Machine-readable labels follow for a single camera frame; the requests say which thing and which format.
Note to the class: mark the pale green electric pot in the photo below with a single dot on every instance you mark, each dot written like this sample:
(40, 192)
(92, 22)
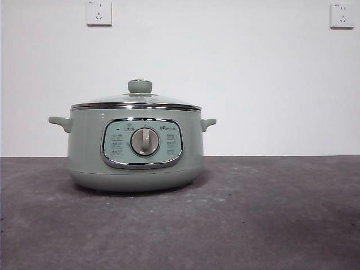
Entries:
(84, 146)

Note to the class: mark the white wall socket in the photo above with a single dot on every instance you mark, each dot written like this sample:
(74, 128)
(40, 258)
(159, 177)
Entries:
(98, 12)
(341, 16)

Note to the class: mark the glass lid with green knob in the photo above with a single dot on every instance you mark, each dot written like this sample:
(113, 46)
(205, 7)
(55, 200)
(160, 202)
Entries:
(139, 87)

